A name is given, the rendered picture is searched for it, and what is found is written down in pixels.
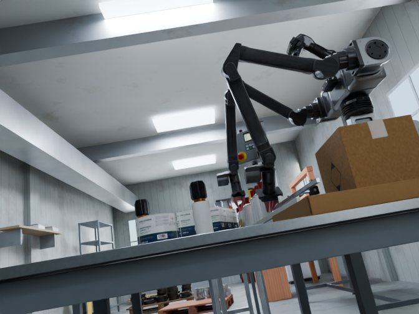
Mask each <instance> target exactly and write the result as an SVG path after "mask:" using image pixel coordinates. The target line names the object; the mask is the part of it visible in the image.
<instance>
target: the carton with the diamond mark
mask: <svg viewBox="0 0 419 314"><path fill-rule="evenodd" d="M315 157H316V160H317V164H318V167H319V171H320V176H321V178H322V183H323V185H324V190H325V193H332V192H337V191H344V190H348V189H356V188H363V187H367V186H374V185H379V184H387V183H394V182H398V181H405V180H410V179H417V178H419V136H418V132H417V129H416V127H415V124H414V122H413V119H412V116H411V115H404V116H399V117H393V118H386V119H379V120H372V121H367V122H364V123H358V124H353V125H347V126H340V127H338V128H337V129H336V130H335V131H334V132H333V134H332V135H331V136H330V137H329V138H328V140H327V141H326V142H325V143H324V144H323V145H322V146H321V147H320V148H319V150H318V151H317V152H316V153H315Z"/></svg>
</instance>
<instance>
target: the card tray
mask: <svg viewBox="0 0 419 314"><path fill-rule="evenodd" d="M416 197H419V178H417V179H410V180H405V181H398V182H394V183H387V184H379V185H374V186H367V187H363V188H356V189H348V190H344V191H337V192H332V193H325V194H318V195H313V196H307V197H305V198H304V199H301V200H300V201H298V202H297V203H295V204H293V205H291V206H289V207H288V208H286V209H285V210H283V211H281V212H279V213H277V214H276V215H274V216H272V219H273V222H276V221H283V220H287V219H294V218H298V217H306V216H313V215H316V214H323V213H328V212H335V211H342V210H346V209H353V208H358V207H364V206H371V205H376V204H383V203H387V202H394V201H401V200H405V199H412V198H416Z"/></svg>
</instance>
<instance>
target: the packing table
mask: <svg viewBox="0 0 419 314"><path fill-rule="evenodd" d="M342 260H343V263H344V267H345V271H346V274H347V278H348V279H347V280H341V281H337V282H331V283H324V284H320V285H313V286H310V287H306V285H305V287H306V292H307V290H311V289H315V288H321V287H331V288H336V289H339V290H343V291H346V292H351V293H353V294H355V293H354V288H353V286H352V282H351V279H350V275H349V270H348V268H347V263H346V261H345V256H344V255H342ZM342 283H349V285H350V288H348V287H343V286H340V285H338V284H342ZM373 297H374V298H376V299H379V300H383V301H386V302H391V303H384V304H381V305H376V306H377V310H378V311H381V310H387V309H391V308H398V307H404V306H408V305H414V304H418V303H419V297H418V298H412V299H408V300H402V299H399V298H394V297H389V296H385V295H380V294H376V293H373Z"/></svg>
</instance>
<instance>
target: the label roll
mask: <svg viewBox="0 0 419 314"><path fill-rule="evenodd" d="M135 224H136V231H137V242H138V245H140V244H146V243H151V242H158V241H162V240H169V239H176V238H180V234H179V229H178V221H177V216H176V213H172V212H169V213H161V214H152V215H148V216H143V217H139V218H137V219H135Z"/></svg>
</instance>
